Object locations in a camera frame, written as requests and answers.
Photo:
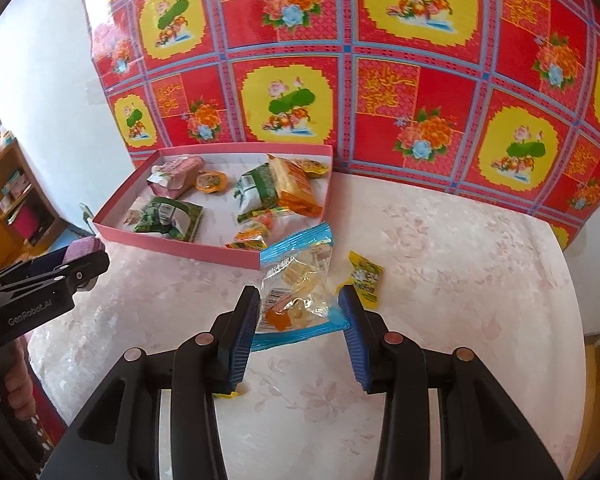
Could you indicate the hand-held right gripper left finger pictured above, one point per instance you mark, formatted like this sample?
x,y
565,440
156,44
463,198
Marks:
x,y
242,330

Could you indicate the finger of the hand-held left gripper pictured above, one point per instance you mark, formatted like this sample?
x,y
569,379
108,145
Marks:
x,y
47,261
90,270

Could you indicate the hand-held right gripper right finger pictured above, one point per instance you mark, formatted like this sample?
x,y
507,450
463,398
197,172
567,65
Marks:
x,y
355,335

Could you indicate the purple pink snack packet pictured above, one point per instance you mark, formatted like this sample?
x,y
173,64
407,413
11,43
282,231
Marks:
x,y
85,250

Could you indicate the yellow green snack packet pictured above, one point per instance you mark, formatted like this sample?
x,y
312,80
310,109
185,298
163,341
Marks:
x,y
365,275

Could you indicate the clear blue-edged snack packet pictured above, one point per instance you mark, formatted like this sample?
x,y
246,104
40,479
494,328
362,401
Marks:
x,y
295,285

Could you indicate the pale pink snack packet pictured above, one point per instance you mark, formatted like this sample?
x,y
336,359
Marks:
x,y
135,216

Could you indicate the orange green snack packet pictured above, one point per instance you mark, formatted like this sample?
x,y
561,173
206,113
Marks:
x,y
250,236

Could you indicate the green white snack packet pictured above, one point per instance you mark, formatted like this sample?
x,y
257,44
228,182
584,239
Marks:
x,y
255,190
170,215

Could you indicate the pink cardboard box tray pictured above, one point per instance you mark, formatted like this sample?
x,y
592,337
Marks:
x,y
215,220

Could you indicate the orange jelly cup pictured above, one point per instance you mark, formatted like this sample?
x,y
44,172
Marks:
x,y
210,181

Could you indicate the long orange snack packet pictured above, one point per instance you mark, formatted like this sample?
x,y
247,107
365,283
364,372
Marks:
x,y
295,185

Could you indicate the person's left hand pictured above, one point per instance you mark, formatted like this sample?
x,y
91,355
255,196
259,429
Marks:
x,y
19,380

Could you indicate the pink storage box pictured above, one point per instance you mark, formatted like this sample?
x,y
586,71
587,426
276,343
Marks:
x,y
26,221

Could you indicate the small green white object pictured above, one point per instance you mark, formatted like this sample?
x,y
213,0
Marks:
x,y
86,215

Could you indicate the small yellow wrapper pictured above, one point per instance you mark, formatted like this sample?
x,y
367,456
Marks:
x,y
226,394

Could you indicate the wooden shelf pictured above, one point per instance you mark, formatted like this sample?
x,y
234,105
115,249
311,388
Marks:
x,y
10,175

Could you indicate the dotted cloth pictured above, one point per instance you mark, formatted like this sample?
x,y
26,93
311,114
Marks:
x,y
42,435

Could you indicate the red floral printed cloth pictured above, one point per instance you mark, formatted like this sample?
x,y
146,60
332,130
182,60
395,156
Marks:
x,y
380,60

